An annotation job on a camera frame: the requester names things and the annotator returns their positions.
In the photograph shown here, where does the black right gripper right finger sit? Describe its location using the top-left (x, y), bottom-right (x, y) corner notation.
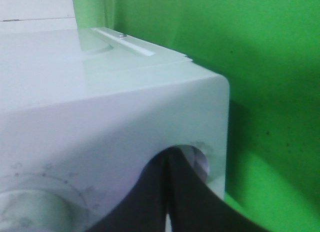
top-left (166, 147), bottom-right (265, 231)

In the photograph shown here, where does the lower white round knob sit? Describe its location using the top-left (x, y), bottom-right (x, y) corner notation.
top-left (0, 190), bottom-right (75, 231)

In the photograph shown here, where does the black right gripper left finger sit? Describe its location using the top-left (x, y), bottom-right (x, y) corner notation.
top-left (89, 149), bottom-right (171, 232)

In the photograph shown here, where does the round door release button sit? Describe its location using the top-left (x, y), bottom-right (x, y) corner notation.
top-left (180, 145), bottom-right (210, 182)

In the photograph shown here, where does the white microwave oven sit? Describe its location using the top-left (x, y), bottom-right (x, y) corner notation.
top-left (0, 0), bottom-right (230, 231)

